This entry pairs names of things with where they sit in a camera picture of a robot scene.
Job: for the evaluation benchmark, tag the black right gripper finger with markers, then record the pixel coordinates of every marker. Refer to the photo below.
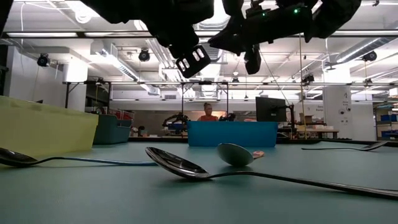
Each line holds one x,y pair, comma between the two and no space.
252,62

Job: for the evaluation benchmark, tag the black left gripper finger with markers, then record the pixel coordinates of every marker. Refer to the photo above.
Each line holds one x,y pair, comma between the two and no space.
194,67

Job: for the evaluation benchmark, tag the black metal spoon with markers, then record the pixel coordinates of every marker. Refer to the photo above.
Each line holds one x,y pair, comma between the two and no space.
177,165
373,146

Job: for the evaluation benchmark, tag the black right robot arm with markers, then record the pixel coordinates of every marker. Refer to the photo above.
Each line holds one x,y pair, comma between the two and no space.
335,15

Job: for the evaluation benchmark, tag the black background robot arm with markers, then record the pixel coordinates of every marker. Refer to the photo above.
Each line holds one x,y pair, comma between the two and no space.
177,118
227,117

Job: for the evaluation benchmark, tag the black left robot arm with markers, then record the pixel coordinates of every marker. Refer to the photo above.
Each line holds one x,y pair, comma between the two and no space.
140,12

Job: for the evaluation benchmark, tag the black ceiling spotlight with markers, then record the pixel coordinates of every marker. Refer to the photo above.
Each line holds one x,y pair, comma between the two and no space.
144,55
43,59
369,56

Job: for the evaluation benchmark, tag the person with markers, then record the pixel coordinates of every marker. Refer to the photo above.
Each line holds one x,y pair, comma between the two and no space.
99,110
207,112

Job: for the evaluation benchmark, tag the black computer monitor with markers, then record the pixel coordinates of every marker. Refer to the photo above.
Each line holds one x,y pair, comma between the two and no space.
270,109

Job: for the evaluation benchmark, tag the bright blue plastic bin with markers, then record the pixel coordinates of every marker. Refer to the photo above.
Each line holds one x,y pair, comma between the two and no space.
233,133

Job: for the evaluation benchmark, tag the cardboard box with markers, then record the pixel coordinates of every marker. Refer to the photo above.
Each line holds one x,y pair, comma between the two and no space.
306,119

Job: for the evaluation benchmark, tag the wooden background desk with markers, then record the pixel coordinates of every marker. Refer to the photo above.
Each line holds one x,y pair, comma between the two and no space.
320,130

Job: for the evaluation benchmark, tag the grey-blue plastic bin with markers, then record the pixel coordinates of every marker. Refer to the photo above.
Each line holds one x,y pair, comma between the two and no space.
112,130

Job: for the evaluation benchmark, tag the teal table mat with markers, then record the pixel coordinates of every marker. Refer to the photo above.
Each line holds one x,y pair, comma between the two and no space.
124,193

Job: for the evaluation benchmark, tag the translucent yellow plastic bin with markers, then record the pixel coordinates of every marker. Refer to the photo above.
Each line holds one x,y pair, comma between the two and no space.
46,127

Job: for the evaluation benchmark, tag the white rectangular ceiling duct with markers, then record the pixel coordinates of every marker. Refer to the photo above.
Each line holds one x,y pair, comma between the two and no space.
115,60

